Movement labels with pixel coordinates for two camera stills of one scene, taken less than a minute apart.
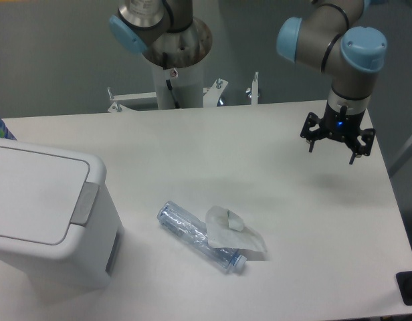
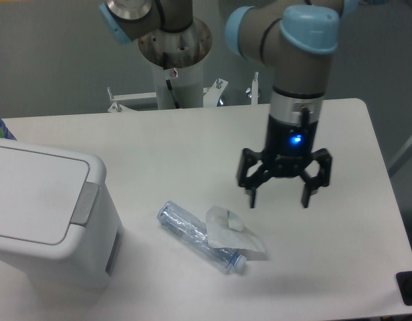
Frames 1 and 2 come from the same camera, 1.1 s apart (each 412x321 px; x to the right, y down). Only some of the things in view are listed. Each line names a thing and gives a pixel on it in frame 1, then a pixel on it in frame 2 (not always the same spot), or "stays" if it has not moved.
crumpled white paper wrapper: x=225 y=229 stays
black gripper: x=341 y=125 to x=289 y=146
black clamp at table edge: x=408 y=285 stays
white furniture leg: x=410 y=146 stays
